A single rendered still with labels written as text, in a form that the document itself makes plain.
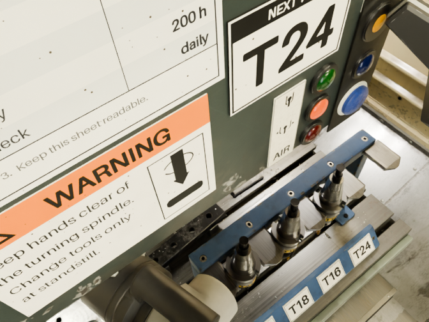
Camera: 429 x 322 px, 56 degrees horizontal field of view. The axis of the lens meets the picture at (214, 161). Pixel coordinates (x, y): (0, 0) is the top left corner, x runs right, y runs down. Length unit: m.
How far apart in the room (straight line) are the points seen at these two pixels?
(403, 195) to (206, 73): 1.22
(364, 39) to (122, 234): 0.22
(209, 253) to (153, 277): 0.32
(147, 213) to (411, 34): 0.22
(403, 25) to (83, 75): 0.22
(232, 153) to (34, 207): 0.14
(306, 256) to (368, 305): 0.26
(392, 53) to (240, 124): 1.08
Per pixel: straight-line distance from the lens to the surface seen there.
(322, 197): 0.80
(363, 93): 0.38
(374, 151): 0.92
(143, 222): 0.28
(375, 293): 1.31
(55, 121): 0.19
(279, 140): 0.33
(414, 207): 1.39
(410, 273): 1.37
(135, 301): 0.47
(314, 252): 1.12
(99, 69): 0.18
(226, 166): 0.30
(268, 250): 0.76
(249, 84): 0.25
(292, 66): 0.27
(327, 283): 1.06
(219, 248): 0.75
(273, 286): 1.07
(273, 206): 0.79
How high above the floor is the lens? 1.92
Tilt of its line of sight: 55 degrees down
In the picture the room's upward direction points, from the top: 5 degrees counter-clockwise
